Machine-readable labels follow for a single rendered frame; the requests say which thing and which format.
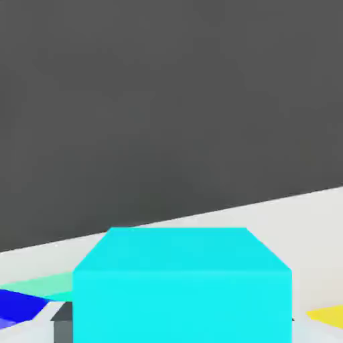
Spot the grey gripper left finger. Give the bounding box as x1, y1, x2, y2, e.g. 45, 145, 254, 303
15, 301, 74, 343

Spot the large yellow box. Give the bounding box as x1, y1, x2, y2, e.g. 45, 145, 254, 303
305, 304, 343, 330

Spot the large mint green box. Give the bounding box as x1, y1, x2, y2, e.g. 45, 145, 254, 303
0, 271, 74, 303

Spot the small cyan cube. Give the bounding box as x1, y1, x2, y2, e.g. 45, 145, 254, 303
72, 226, 293, 343

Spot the large blue box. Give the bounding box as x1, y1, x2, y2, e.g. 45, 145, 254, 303
0, 288, 51, 331

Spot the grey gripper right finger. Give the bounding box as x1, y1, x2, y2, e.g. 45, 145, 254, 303
291, 316, 329, 343

